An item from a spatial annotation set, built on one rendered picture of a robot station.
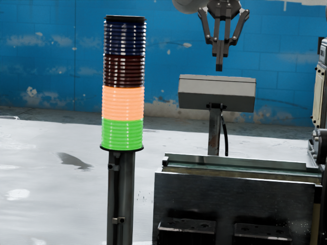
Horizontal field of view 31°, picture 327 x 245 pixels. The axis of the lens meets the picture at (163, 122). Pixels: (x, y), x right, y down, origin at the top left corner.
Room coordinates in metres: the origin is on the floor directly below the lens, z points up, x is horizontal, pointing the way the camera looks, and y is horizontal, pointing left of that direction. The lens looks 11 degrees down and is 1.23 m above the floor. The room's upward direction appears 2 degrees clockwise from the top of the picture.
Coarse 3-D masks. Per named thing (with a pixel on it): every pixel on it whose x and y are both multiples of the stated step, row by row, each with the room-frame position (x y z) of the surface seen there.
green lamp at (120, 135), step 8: (104, 120) 0.83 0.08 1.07; (112, 120) 0.82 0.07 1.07; (136, 120) 0.82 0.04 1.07; (104, 128) 0.83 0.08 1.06; (112, 128) 0.81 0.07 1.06; (120, 128) 0.81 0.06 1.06; (128, 128) 0.81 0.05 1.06; (136, 128) 0.82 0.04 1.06; (104, 136) 0.83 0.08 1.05; (112, 136) 0.81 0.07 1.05; (120, 136) 0.81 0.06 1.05; (128, 136) 0.81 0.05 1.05; (136, 136) 0.82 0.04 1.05; (104, 144) 0.82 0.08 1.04; (112, 144) 0.82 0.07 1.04; (120, 144) 0.81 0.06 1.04; (128, 144) 0.81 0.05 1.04; (136, 144) 0.82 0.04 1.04
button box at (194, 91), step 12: (180, 84) 1.32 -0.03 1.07; (192, 84) 1.31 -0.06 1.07; (204, 84) 1.31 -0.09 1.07; (216, 84) 1.31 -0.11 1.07; (228, 84) 1.31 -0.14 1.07; (240, 84) 1.31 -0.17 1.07; (252, 84) 1.30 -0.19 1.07; (180, 96) 1.31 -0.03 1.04; (192, 96) 1.31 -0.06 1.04; (204, 96) 1.30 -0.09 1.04; (216, 96) 1.30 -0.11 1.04; (228, 96) 1.29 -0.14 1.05; (240, 96) 1.29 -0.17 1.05; (252, 96) 1.28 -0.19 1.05; (192, 108) 1.35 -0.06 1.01; (204, 108) 1.34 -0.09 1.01; (228, 108) 1.33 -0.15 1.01; (240, 108) 1.33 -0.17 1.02; (252, 108) 1.32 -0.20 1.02
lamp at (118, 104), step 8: (104, 88) 0.83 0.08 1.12; (112, 88) 0.82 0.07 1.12; (120, 88) 0.81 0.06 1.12; (128, 88) 0.82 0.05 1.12; (136, 88) 0.82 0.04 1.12; (104, 96) 0.83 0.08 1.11; (112, 96) 0.82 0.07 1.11; (120, 96) 0.81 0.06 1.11; (128, 96) 0.81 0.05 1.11; (136, 96) 0.82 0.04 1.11; (104, 104) 0.83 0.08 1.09; (112, 104) 0.82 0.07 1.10; (120, 104) 0.81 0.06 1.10; (128, 104) 0.81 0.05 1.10; (136, 104) 0.82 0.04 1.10; (104, 112) 0.83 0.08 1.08; (112, 112) 0.82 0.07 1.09; (120, 112) 0.81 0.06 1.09; (128, 112) 0.81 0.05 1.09; (136, 112) 0.82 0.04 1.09; (120, 120) 0.81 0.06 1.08; (128, 120) 0.82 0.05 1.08
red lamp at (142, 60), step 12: (108, 60) 0.82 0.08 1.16; (120, 60) 0.81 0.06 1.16; (132, 60) 0.82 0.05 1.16; (144, 60) 0.83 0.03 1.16; (108, 72) 0.82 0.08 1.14; (120, 72) 0.81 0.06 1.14; (132, 72) 0.82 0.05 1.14; (144, 72) 0.84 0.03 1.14; (108, 84) 0.82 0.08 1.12; (120, 84) 0.81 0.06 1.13; (132, 84) 0.82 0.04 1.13
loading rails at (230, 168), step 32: (192, 160) 1.19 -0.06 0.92; (224, 160) 1.19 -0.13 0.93; (256, 160) 1.19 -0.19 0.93; (160, 192) 1.06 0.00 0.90; (192, 192) 1.05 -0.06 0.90; (224, 192) 1.04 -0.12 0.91; (256, 192) 1.04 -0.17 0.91; (288, 192) 1.03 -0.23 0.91; (320, 192) 1.03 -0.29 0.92; (224, 224) 1.04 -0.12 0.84; (256, 224) 1.04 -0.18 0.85; (288, 224) 1.03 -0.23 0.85
